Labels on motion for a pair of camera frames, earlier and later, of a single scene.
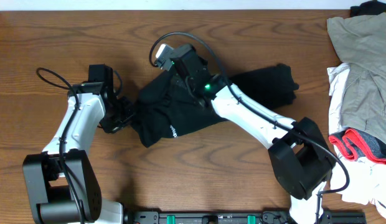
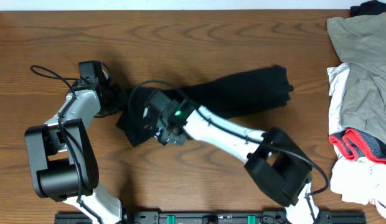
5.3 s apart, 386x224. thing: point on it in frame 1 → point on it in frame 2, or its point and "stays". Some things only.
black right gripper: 179,81 → 169,135
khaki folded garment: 364,42 stays
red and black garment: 352,143 stays
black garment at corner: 371,7 stays
